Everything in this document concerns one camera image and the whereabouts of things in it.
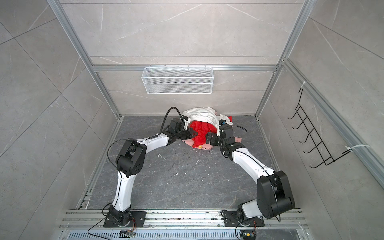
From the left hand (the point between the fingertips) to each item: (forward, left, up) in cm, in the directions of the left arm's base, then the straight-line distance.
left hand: (198, 130), depth 96 cm
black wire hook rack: (-34, -49, +23) cm, 64 cm away
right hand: (-7, -8, +4) cm, 11 cm away
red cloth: (+2, -2, 0) cm, 3 cm away
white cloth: (+14, -7, +1) cm, 15 cm away
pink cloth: (-9, -7, -6) cm, 13 cm away
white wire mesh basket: (+30, +14, +18) cm, 38 cm away
